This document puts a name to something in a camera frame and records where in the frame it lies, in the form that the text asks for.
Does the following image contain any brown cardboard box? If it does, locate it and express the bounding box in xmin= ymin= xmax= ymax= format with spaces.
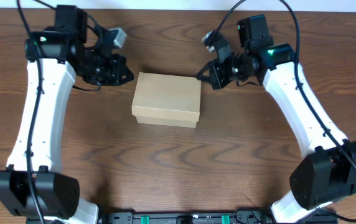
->
xmin=131 ymin=72 xmax=201 ymax=128

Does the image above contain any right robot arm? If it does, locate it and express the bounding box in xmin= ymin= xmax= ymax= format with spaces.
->
xmin=197 ymin=15 xmax=356 ymax=223

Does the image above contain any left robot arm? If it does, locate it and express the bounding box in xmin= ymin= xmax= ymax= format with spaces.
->
xmin=0 ymin=5 xmax=134 ymax=223

